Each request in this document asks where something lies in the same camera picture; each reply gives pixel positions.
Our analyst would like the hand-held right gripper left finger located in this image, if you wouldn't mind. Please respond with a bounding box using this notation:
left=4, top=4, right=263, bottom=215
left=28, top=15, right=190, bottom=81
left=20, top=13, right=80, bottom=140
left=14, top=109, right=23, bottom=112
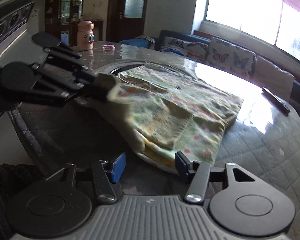
left=45, top=152, right=127, bottom=203

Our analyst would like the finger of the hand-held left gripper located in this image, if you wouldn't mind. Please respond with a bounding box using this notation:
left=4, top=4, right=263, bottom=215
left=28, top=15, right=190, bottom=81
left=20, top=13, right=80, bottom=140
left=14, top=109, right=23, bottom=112
left=31, top=32, right=101, bottom=81
left=22, top=73, right=116, bottom=106

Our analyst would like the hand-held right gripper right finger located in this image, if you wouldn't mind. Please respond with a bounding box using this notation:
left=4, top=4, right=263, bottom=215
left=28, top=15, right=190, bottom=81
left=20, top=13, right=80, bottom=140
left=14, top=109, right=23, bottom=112
left=174, top=151, right=256, bottom=203

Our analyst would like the patterned yellow children's jacket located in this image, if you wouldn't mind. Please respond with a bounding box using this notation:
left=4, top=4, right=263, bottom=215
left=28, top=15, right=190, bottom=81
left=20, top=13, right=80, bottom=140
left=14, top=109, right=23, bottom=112
left=86, top=64, right=244, bottom=174

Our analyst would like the pink cartoon water bottle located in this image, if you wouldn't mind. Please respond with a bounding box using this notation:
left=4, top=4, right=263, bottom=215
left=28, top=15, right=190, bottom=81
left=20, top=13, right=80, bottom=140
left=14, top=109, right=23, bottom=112
left=76, top=20, right=94, bottom=51

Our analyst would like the dark wooden glass cabinet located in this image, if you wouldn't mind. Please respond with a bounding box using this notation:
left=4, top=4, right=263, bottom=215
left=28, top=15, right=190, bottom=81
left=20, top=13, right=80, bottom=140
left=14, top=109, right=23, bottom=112
left=44, top=0, right=87, bottom=48

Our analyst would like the blue grey cloth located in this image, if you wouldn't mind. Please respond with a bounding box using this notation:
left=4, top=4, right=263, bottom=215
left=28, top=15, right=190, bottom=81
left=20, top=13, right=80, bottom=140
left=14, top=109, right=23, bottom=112
left=119, top=36, right=156, bottom=50

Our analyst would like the dark wooden glass door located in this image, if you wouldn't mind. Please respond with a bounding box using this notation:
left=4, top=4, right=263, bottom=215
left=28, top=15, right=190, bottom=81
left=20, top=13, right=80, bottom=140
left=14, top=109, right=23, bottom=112
left=107, top=0, right=150, bottom=43

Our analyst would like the blue sofa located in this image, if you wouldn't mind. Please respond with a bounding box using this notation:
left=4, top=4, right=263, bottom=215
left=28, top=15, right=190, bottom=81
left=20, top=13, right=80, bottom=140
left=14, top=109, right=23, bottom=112
left=119, top=29, right=300, bottom=105

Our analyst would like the black remote control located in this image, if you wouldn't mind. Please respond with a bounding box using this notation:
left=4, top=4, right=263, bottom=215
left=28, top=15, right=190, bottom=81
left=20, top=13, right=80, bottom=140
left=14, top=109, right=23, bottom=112
left=261, top=87, right=291, bottom=115

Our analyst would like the butterfly print cushion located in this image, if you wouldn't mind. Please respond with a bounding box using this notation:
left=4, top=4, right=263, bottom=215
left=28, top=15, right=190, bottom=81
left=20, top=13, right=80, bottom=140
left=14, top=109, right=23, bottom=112
left=162, top=36, right=208, bottom=61
left=208, top=37, right=256, bottom=78

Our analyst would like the beige cushion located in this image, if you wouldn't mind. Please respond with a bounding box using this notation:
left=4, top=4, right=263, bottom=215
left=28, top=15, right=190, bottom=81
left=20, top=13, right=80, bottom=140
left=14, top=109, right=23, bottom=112
left=254, top=56, right=295, bottom=102

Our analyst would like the window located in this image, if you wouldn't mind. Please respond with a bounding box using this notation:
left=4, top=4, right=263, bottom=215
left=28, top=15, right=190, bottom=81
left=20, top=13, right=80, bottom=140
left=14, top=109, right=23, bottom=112
left=194, top=0, right=300, bottom=63

